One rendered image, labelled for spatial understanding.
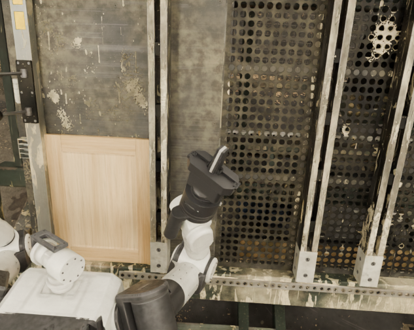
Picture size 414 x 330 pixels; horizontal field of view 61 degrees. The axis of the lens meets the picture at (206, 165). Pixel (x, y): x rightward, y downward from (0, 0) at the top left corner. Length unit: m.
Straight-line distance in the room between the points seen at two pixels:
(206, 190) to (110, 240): 0.71
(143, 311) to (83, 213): 0.62
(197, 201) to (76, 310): 0.36
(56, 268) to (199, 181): 0.35
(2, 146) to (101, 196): 2.14
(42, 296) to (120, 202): 0.50
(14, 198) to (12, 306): 2.08
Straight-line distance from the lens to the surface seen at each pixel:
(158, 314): 0.85
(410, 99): 1.22
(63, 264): 0.82
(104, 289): 0.90
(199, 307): 2.26
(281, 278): 1.38
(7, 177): 1.51
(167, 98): 1.11
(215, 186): 0.72
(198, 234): 0.84
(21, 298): 0.94
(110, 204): 1.32
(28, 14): 1.28
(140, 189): 1.26
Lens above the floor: 2.16
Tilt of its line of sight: 51 degrees down
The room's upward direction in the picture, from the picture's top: straight up
